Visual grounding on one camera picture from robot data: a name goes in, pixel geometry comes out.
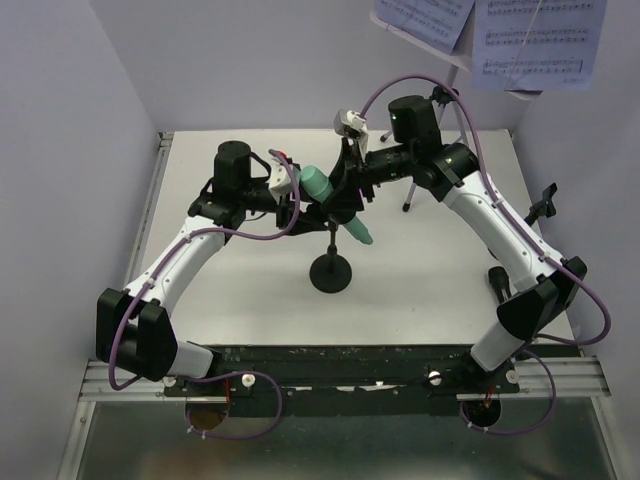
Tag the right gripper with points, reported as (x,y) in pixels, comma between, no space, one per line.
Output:
(350,175)

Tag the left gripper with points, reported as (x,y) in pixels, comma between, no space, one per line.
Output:
(305,224)

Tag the green microphone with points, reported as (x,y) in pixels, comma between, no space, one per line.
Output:
(318,187)

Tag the black mic stand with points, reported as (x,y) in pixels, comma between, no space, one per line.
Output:
(543,208)
(331,273)

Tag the black microphone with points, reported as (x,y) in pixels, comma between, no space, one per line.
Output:
(499,282)

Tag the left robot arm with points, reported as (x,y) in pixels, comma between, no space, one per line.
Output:
(246,197)

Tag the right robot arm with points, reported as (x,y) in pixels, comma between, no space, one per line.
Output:
(546,282)

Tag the white music stand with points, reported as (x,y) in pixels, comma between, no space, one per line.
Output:
(459,60)

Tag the right sheet music page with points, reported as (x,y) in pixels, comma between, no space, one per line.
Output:
(536,46)

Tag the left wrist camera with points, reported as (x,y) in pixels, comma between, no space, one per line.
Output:
(281,179)

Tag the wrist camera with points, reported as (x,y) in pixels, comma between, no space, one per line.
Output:
(352,125)
(281,179)

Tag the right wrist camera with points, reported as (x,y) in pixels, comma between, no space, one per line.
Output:
(352,125)

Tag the black mounting rail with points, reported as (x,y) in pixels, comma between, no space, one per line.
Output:
(330,381)

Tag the aluminium frame rail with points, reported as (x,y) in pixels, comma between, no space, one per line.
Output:
(421,283)

